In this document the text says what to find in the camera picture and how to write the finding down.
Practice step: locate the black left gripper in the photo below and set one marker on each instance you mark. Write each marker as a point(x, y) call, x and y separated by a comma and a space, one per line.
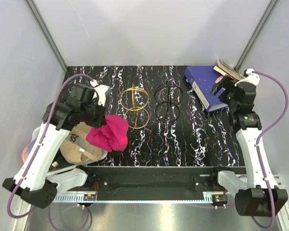
point(101, 121)

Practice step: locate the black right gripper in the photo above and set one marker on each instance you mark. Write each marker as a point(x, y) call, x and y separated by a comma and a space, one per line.
point(228, 83)

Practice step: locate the magenta mesh cap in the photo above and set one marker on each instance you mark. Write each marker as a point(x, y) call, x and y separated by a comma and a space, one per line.
point(112, 136)

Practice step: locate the beige baseball cap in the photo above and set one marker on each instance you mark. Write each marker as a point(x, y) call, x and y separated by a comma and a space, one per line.
point(76, 149)

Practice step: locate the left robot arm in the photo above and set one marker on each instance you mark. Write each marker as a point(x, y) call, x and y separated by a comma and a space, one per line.
point(33, 182)

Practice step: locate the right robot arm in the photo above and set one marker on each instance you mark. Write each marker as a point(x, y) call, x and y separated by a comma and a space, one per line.
point(259, 195)

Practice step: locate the stack of books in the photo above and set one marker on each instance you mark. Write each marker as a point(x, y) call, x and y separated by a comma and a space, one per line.
point(224, 69)

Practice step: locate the blue binder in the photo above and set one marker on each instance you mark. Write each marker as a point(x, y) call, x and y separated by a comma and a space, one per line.
point(202, 78)

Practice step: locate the white plastic basket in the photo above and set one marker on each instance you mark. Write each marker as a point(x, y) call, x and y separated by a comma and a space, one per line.
point(76, 150)

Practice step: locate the dark green cap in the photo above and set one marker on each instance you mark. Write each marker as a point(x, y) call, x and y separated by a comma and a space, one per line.
point(59, 162)

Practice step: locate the purple cap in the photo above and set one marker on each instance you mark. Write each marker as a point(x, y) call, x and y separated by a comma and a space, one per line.
point(32, 144)

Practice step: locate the pink cap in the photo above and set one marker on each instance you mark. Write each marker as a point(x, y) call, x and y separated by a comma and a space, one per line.
point(25, 152)

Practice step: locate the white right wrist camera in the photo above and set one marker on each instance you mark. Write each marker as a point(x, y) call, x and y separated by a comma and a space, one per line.
point(250, 77)

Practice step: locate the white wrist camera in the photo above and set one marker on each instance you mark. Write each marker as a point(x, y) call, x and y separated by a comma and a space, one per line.
point(101, 91)
point(250, 77)

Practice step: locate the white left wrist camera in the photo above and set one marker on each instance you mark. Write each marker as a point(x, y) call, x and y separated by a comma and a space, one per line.
point(101, 91)

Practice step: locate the gold wire hat stand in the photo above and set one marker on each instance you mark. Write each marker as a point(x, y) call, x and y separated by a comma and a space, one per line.
point(134, 100)

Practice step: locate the black wire hat stand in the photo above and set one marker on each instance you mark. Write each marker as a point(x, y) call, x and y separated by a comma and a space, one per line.
point(168, 111)

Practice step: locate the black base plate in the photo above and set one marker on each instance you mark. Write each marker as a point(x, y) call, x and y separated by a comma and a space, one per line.
point(153, 183)

